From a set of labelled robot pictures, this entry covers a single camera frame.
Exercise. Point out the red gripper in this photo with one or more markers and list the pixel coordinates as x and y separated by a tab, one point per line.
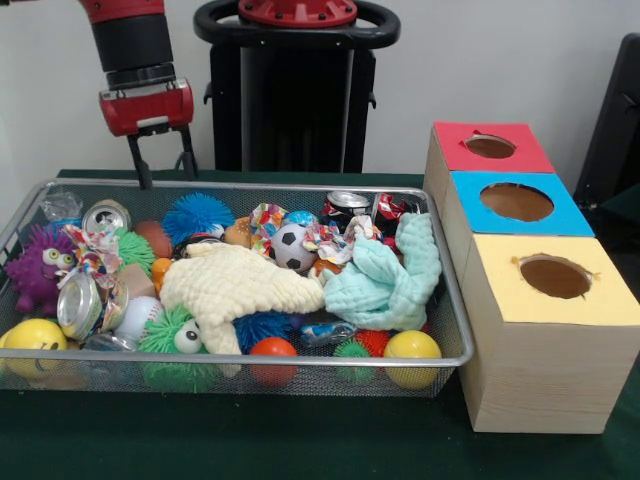
147	107

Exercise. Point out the silver crushed soda can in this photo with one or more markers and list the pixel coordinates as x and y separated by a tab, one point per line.
105	217

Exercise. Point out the red robot arm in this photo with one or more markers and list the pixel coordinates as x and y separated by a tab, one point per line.
132	45

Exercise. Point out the wooden box with three holes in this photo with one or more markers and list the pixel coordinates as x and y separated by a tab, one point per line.
550	370

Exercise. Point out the blue spiky ball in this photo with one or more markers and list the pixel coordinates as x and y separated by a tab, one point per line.
197	215

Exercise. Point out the cream waffle cloth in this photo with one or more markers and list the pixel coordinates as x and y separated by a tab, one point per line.
235	285

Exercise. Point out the small soccer ball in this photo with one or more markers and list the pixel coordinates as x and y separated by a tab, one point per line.
290	247

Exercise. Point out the green furry toy with eyes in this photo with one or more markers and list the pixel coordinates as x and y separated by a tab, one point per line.
165	327

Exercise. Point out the purple spiky monster toy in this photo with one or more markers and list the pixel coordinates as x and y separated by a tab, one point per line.
35	280

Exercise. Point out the red orange ball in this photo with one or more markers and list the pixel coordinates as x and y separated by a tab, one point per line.
272	346

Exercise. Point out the yellow smiley ball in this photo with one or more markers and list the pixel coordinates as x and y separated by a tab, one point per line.
35	335

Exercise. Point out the mint green cloth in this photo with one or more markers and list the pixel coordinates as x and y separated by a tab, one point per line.
380	295

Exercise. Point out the dark green table cloth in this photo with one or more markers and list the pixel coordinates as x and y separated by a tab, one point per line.
250	440

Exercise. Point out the plain yellow ball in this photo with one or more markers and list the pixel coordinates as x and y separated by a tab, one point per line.
412	345

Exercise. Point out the black upright panel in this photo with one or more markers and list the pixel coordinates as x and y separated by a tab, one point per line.
615	125

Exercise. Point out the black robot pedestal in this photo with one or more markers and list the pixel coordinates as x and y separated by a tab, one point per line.
295	100

